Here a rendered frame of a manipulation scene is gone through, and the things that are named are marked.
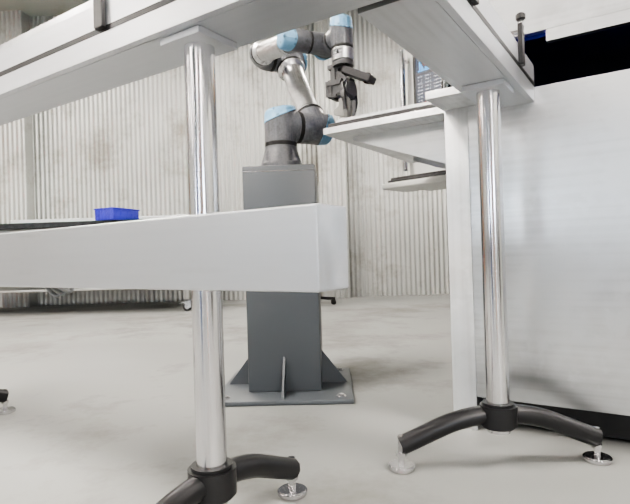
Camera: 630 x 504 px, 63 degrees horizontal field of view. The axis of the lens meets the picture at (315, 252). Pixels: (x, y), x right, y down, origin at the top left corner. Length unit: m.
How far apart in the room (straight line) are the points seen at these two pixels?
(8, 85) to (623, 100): 1.35
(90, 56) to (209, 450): 0.71
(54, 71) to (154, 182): 4.98
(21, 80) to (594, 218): 1.29
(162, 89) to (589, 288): 5.47
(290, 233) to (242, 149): 5.21
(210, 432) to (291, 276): 0.31
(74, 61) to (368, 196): 4.86
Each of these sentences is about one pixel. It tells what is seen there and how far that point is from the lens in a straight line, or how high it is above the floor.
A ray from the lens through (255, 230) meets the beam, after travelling 0.75.
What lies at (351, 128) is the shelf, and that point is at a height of 0.86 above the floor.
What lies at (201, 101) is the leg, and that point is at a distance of 0.89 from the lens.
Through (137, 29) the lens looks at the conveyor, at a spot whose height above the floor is 0.86.
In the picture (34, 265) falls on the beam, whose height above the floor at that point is 0.48.
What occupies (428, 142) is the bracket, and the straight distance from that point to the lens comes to 1.61.
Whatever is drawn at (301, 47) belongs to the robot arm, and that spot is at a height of 1.18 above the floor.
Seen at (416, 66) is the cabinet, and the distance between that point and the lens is 2.76.
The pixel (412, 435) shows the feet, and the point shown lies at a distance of 1.22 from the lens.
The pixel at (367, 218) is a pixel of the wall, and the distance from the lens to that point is 5.73.
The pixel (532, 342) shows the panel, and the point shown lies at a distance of 1.42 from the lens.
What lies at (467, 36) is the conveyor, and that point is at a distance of 0.98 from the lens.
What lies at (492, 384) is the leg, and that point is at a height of 0.18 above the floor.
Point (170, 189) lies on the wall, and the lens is 6.03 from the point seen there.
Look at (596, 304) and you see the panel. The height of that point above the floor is 0.34.
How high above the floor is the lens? 0.48
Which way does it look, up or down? level
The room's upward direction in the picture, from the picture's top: 2 degrees counter-clockwise
